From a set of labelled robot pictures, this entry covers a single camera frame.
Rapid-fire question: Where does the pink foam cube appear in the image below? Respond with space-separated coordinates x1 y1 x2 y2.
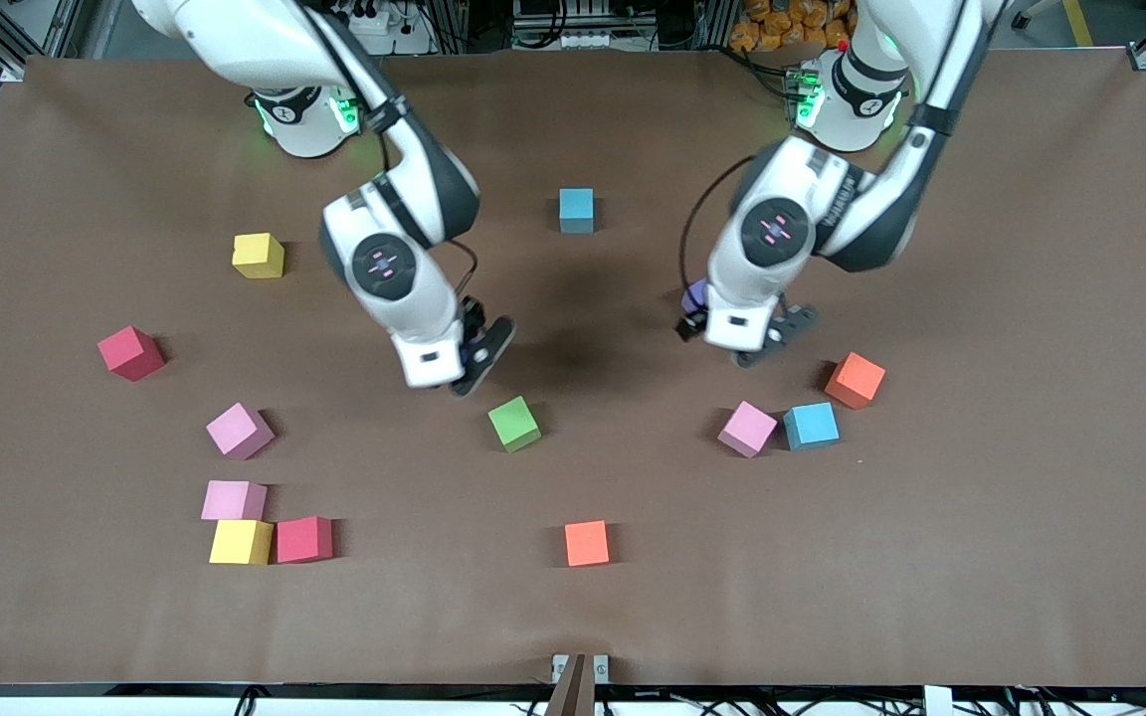
205 402 276 461
200 479 269 522
716 400 779 459

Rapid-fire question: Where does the blue foam cube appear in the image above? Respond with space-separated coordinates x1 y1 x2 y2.
559 188 596 236
783 402 842 452

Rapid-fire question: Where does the red foam cube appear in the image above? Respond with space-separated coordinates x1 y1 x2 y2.
275 515 335 565
97 325 167 383

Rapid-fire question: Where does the green foam cube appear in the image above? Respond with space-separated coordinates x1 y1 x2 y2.
487 395 543 454

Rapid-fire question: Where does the orange foam cube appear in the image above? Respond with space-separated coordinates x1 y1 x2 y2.
824 351 886 411
564 520 611 569

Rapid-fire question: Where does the yellow foam cube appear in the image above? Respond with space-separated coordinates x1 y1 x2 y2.
209 518 276 567
232 233 287 280

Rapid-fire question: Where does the orange plastic bag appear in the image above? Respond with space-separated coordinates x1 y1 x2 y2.
729 0 858 53

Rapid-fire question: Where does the brown table cover sheet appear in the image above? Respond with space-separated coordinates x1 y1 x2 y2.
0 50 1146 689

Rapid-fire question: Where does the white power strip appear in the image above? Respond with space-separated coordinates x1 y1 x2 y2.
511 28 636 51
339 0 405 36

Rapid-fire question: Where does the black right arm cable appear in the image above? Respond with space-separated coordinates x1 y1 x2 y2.
314 0 479 304

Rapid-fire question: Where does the metal mount bracket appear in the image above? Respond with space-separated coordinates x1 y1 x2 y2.
551 653 611 685

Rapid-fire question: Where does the brown mount strut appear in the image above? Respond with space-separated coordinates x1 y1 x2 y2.
543 653 597 716

